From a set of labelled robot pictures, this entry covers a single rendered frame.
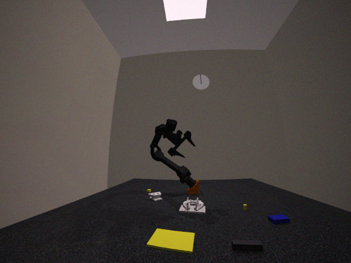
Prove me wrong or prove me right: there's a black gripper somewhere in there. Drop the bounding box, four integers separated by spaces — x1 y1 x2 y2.
168 131 195 158

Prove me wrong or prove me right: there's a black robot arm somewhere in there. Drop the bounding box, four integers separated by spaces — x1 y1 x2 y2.
150 119 197 189

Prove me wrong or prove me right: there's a yellow flat rectangular plate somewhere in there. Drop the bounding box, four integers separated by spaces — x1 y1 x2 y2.
146 228 195 254

